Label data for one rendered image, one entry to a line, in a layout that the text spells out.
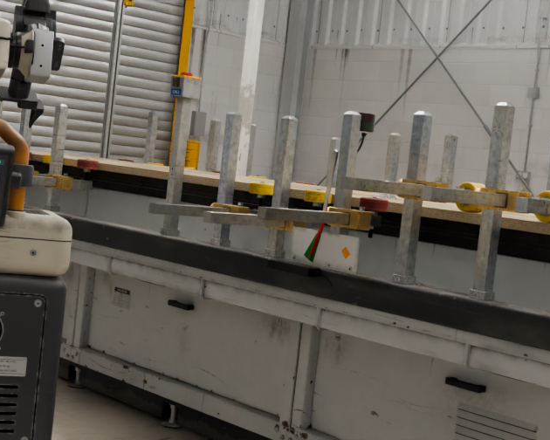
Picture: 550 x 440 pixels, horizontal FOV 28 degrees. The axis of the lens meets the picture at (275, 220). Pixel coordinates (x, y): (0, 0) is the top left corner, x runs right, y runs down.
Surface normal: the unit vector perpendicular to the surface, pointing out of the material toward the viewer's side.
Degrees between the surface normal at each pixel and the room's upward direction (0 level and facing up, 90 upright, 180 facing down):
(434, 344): 90
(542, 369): 90
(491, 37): 90
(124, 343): 92
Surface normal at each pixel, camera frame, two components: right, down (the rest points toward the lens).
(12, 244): 0.33, 0.08
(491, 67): -0.73, -0.04
